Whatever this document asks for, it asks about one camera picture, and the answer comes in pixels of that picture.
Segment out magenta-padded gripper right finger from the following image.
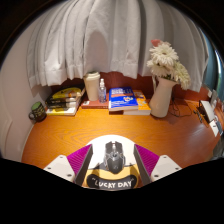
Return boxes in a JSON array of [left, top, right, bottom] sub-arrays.
[[133, 143, 183, 187]]

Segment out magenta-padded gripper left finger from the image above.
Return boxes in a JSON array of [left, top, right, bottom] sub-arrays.
[[43, 143, 94, 187]]

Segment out grey and black computer mouse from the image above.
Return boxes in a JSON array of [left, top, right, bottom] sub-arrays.
[[103, 140, 127, 175]]

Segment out yellow and white book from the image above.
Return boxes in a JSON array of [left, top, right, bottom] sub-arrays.
[[45, 105, 81, 117]]

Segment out thin dark book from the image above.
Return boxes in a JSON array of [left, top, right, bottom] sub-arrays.
[[45, 97, 83, 106], [45, 101, 82, 110]]

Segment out dark mug with green inside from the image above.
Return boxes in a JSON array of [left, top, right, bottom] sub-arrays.
[[28, 101, 48, 123]]

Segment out orange book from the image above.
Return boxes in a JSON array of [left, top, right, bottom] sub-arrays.
[[123, 89, 152, 116]]

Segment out white ceramic vase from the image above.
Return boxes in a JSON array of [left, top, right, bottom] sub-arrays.
[[148, 76, 178, 119]]

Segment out reddish brown book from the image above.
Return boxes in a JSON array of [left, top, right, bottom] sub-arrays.
[[80, 99, 110, 110]]

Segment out white desk device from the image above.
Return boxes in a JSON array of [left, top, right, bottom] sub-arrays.
[[198, 99, 223, 138]]

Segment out blue book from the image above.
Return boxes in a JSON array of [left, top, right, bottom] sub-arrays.
[[108, 86, 139, 112]]

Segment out clear spray bottle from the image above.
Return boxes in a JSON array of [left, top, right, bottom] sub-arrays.
[[98, 78, 108, 104]]

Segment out cream tumbler with lid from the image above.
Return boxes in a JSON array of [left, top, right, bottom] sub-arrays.
[[83, 70, 102, 102]]

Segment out white flower bouquet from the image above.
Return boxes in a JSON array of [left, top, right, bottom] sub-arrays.
[[146, 39, 192, 91]]

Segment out white pleated curtain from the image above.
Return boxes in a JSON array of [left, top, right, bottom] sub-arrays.
[[26, 0, 209, 93]]

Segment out black cable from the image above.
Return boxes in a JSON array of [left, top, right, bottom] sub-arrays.
[[170, 96, 198, 119]]

